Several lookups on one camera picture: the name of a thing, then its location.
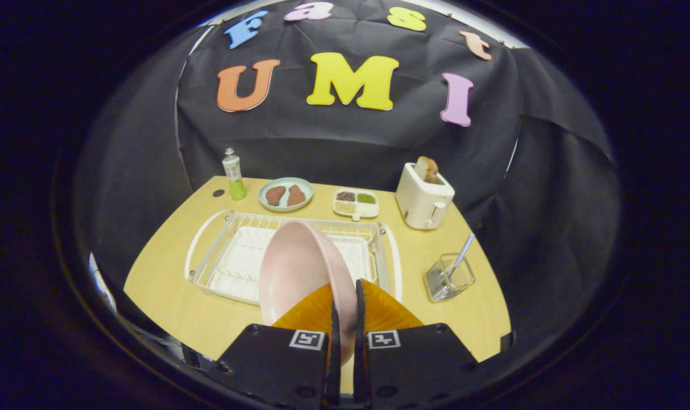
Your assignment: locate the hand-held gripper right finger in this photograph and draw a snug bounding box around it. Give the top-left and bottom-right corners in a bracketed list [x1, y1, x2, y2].
[354, 279, 479, 408]

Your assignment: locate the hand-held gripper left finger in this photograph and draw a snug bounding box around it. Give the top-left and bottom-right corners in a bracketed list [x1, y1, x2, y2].
[208, 283, 341, 408]

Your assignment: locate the clear wire basket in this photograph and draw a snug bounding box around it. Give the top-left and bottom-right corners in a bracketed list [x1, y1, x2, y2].
[424, 253, 476, 303]

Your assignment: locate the pink plate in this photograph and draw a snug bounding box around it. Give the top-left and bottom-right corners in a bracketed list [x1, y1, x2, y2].
[258, 221, 358, 365]

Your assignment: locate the white wire dish rack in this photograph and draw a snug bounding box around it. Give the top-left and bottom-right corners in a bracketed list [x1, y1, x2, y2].
[184, 209, 403, 305]

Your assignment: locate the blue checkered handle spoon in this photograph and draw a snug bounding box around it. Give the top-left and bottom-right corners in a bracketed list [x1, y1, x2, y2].
[436, 232, 475, 300]

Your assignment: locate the white divided condiment dish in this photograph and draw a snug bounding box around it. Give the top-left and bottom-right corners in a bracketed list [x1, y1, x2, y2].
[332, 188, 380, 221]

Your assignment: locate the pale green plate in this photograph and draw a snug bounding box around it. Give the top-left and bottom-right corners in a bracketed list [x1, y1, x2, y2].
[258, 177, 314, 212]

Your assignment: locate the white toaster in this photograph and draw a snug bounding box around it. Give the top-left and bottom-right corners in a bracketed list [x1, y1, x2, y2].
[395, 162, 455, 231]

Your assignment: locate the green and white bottle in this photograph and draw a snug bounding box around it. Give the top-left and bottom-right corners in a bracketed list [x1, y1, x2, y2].
[222, 148, 247, 201]

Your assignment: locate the brown toast slice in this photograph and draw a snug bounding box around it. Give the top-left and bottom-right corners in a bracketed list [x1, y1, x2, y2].
[414, 156, 440, 184]

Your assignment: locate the black backdrop cloth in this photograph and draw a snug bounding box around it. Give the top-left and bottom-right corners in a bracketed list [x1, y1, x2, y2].
[75, 0, 622, 342]

